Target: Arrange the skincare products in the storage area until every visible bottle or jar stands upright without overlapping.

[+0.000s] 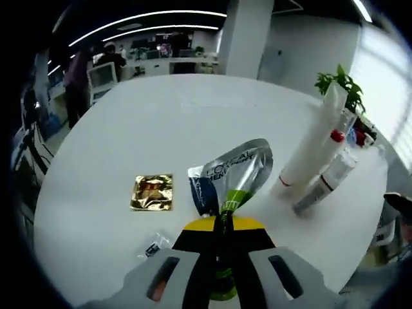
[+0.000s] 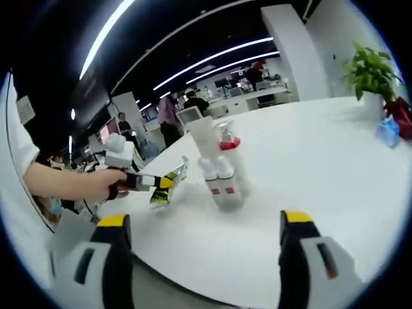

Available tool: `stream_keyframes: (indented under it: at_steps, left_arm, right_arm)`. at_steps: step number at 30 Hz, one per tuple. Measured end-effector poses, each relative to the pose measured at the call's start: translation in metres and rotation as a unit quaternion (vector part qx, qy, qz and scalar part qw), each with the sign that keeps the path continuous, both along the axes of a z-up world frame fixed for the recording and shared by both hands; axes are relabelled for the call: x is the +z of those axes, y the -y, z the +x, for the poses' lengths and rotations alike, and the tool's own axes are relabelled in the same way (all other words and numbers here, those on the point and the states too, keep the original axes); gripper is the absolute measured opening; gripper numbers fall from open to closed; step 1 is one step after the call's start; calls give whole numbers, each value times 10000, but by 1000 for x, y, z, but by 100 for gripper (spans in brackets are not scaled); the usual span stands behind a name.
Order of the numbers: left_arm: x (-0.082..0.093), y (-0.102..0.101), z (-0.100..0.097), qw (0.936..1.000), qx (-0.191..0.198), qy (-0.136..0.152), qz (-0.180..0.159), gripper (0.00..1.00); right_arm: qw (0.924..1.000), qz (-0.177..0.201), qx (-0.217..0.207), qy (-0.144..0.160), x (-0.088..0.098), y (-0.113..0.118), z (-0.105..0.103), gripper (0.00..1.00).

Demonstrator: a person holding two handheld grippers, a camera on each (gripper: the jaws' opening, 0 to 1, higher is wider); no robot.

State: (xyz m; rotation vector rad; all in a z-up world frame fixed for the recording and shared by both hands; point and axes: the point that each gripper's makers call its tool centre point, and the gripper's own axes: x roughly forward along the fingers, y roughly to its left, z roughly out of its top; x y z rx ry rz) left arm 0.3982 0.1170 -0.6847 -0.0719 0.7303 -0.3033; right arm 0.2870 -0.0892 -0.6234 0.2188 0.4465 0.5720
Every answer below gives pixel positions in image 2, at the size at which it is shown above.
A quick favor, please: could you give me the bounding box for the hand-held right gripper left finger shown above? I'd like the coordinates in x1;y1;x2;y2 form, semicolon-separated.
48;212;135;309

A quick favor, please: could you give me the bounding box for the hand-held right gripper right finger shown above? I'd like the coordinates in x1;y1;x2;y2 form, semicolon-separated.
278;209;366;309

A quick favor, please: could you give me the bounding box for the black green skincare sachet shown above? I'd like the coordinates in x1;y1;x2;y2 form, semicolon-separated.
149;155;190;211

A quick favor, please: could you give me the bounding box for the small red-label skincare bottle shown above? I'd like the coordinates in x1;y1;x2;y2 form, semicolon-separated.
198;156;226;207
215;154;244;212

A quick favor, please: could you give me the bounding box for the white skincare tube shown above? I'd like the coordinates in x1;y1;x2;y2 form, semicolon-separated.
189;117;217;164

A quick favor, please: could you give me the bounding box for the white red-collar skincare pump bottle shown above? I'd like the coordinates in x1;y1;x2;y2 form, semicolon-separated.
214;120;255;199

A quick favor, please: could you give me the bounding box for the person's left hand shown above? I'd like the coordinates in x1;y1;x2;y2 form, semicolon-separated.
96;167;129;201

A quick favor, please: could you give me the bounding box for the blue water jug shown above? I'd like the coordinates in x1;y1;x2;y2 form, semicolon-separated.
141;140;159;159

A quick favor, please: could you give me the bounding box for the white office chair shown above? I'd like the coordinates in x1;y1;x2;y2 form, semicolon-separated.
176;107;203;126

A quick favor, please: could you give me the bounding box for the ceiling air conditioner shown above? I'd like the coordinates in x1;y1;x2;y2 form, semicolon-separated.
15;96;35;125

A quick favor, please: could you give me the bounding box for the person's white shirt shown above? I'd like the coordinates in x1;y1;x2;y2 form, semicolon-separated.
0;72;57;290

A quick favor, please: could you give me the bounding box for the ceiling light strip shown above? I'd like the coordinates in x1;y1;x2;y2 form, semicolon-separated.
153;36;274;91
79;0;136;81
185;51;279;85

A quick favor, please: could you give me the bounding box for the blue packet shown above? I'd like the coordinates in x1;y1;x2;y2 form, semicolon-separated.
375;115;401;149

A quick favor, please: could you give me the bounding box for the red bag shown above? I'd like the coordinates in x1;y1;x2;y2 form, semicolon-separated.
384;96;412;142

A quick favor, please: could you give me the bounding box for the potted green plant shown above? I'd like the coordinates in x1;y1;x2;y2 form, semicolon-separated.
342;41;405;113

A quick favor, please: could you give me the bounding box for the black cable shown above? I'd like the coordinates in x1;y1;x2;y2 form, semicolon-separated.
82;196;99;223

